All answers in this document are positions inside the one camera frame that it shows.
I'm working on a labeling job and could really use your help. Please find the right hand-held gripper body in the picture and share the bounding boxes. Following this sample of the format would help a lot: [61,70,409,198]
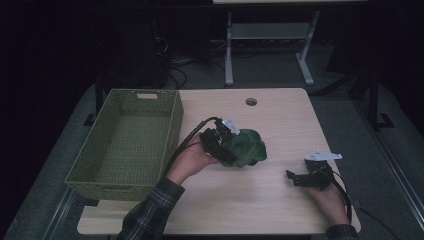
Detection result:
[297,149,343,192]

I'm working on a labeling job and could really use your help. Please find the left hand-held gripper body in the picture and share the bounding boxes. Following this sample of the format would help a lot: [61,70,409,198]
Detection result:
[199,118,241,167]

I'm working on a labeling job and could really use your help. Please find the green fluffy sock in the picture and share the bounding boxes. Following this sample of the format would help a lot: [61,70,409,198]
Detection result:
[221,128,268,169]

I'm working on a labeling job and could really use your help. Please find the green woven basket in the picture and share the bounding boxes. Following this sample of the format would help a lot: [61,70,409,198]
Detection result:
[64,88,185,203]

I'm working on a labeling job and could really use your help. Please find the person's left hand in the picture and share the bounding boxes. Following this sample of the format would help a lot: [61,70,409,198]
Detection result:
[165,133,220,186]

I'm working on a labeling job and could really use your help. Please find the person's right hand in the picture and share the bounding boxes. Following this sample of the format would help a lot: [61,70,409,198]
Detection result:
[304,182,351,227]

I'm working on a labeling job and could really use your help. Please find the black metal stand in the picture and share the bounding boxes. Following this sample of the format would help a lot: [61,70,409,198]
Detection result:
[365,68,396,130]

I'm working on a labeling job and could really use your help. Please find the thick black gripper cable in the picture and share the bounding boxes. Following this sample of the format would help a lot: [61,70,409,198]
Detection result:
[163,116,222,176]
[328,169,354,224]

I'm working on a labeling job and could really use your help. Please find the thin black floor cable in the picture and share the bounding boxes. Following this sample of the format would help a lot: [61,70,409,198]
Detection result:
[357,207,403,240]

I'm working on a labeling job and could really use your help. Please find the tangle of floor cables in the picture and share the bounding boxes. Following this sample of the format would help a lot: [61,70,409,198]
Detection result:
[153,34,228,90]

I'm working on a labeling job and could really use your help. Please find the grey metal desk frame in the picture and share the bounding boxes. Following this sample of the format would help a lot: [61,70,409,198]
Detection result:
[224,10,322,87]

